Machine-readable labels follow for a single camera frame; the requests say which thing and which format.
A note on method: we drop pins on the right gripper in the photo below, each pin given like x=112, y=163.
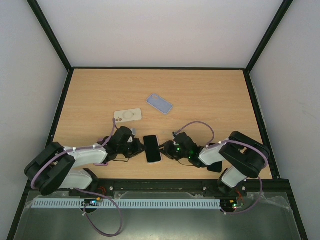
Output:
x=169, y=147

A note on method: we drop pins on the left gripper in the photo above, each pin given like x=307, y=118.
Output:
x=138, y=148

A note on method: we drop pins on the pink phone case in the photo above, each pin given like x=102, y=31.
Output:
x=153, y=162

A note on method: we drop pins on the black screen phone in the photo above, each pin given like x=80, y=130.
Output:
x=152, y=148

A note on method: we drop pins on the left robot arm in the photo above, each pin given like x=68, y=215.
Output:
x=61, y=167

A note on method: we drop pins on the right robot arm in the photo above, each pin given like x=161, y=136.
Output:
x=237, y=158

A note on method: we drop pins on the purple phone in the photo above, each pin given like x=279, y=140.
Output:
x=101, y=164

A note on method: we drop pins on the beige phone case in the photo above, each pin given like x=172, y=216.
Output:
x=129, y=115

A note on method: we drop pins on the lavender phone case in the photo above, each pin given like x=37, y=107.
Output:
x=159, y=103

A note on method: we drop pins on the grey metal plate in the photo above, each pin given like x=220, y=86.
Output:
x=270, y=219

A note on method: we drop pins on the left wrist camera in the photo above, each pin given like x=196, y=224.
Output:
x=133, y=135

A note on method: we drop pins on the light blue slotted cable duct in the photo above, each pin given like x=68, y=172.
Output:
x=63, y=203

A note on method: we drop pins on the black aluminium frame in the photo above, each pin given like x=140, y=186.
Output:
x=276, y=184

